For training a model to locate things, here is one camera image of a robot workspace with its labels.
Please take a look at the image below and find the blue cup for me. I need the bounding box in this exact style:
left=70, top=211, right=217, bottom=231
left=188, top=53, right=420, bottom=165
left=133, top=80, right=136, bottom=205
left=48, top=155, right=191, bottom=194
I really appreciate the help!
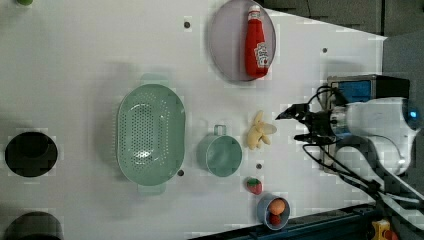
left=256, top=194, right=290, bottom=231

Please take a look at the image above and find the plush strawberry toy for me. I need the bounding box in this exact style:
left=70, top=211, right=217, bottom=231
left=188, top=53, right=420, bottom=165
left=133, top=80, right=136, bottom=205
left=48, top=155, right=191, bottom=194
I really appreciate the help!
left=246, top=178, right=263, bottom=195

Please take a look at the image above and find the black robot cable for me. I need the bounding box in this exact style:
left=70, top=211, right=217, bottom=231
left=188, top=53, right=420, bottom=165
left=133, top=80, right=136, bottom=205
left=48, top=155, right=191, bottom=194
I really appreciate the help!
left=302, top=84, right=421, bottom=204

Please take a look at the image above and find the green cup with handle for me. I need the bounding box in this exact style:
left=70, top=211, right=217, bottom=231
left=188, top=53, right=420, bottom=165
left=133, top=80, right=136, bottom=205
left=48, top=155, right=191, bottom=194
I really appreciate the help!
left=196, top=125, right=242, bottom=177

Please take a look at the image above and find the red plush fruit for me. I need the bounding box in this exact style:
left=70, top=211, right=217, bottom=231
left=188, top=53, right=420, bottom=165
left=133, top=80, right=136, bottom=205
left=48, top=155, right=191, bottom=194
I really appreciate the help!
left=269, top=214, right=281, bottom=226

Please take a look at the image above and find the green oval colander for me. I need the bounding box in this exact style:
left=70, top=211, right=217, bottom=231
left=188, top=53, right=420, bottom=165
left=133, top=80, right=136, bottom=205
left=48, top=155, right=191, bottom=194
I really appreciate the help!
left=116, top=73, right=186, bottom=196

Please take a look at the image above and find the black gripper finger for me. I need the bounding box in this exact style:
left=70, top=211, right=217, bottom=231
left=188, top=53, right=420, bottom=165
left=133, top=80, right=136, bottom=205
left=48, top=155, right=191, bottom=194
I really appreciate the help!
left=294, top=133, right=329, bottom=144
left=276, top=103, right=309, bottom=120

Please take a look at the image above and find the red plush ketchup bottle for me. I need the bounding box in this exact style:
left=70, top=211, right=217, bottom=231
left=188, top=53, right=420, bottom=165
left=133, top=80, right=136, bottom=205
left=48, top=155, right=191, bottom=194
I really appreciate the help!
left=244, top=5, right=270, bottom=79

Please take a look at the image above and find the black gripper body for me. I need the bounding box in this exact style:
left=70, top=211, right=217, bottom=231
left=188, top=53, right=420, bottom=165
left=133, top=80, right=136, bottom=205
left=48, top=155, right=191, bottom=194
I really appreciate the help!
left=300, top=111, right=335, bottom=137

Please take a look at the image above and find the orange plush fruit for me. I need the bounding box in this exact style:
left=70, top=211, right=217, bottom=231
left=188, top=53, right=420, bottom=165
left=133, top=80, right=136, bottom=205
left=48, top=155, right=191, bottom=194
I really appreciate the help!
left=268, top=198, right=286, bottom=215

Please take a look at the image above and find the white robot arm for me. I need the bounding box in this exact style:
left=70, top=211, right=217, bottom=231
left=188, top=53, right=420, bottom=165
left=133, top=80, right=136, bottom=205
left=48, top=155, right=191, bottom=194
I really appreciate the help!
left=277, top=97, right=423, bottom=230

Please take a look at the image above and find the black round object upper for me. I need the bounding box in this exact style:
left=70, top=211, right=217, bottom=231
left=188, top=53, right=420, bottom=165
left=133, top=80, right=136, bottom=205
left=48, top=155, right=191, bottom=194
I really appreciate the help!
left=5, top=132, right=58, bottom=178

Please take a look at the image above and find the yellow clamp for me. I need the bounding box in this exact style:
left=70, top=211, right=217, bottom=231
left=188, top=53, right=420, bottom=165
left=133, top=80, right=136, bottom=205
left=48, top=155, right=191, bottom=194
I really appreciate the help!
left=372, top=219, right=399, bottom=240

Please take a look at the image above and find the black round object lower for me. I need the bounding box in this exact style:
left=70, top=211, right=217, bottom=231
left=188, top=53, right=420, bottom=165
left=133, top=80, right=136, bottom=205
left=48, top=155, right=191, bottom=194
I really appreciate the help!
left=2, top=211, right=64, bottom=240

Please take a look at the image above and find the plush peeled banana toy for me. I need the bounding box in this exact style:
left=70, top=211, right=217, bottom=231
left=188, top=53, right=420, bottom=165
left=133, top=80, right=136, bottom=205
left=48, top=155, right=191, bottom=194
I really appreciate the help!
left=247, top=110, right=277, bottom=150

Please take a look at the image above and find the black round object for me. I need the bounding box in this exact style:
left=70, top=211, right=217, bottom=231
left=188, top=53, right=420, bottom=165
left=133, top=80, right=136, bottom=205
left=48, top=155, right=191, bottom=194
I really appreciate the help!
left=2, top=211, right=64, bottom=240
left=5, top=132, right=58, bottom=178

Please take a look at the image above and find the small green object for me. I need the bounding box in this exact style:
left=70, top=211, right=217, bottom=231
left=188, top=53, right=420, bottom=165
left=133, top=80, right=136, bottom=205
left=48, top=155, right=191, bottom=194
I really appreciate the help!
left=16, top=0, right=33, bottom=6

